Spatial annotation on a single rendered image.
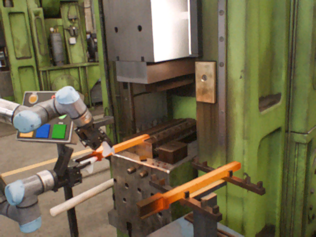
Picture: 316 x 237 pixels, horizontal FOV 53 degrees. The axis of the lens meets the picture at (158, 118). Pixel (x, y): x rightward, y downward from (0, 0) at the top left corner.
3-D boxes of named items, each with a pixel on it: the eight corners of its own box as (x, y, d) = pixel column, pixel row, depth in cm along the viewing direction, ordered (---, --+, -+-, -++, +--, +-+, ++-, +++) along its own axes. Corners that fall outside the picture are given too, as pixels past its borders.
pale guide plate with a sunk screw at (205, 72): (213, 103, 133) (213, 62, 129) (195, 101, 139) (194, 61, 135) (216, 102, 135) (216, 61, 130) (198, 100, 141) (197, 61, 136)
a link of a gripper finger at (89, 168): (97, 168, 134) (78, 176, 127) (96, 154, 132) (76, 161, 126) (102, 170, 131) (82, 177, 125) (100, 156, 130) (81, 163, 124)
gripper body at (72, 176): (73, 177, 130) (46, 188, 122) (70, 157, 128) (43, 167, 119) (84, 182, 125) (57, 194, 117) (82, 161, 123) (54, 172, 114)
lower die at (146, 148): (152, 159, 149) (151, 142, 147) (123, 150, 162) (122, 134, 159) (202, 134, 179) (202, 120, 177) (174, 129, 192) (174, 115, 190)
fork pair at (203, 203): (214, 214, 89) (214, 208, 89) (200, 207, 93) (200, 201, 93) (262, 186, 103) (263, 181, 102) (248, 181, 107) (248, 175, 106)
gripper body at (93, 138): (85, 148, 133) (70, 128, 126) (98, 134, 137) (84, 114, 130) (97, 152, 128) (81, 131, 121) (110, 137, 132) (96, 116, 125)
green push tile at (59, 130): (64, 138, 166) (65, 124, 168) (51, 137, 168) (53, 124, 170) (66, 139, 168) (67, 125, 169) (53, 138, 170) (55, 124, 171)
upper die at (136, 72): (147, 83, 139) (146, 61, 137) (116, 81, 152) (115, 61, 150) (201, 71, 169) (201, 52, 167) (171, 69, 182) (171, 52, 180)
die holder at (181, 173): (172, 259, 147) (168, 171, 135) (117, 230, 172) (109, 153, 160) (232, 207, 187) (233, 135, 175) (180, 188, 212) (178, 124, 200)
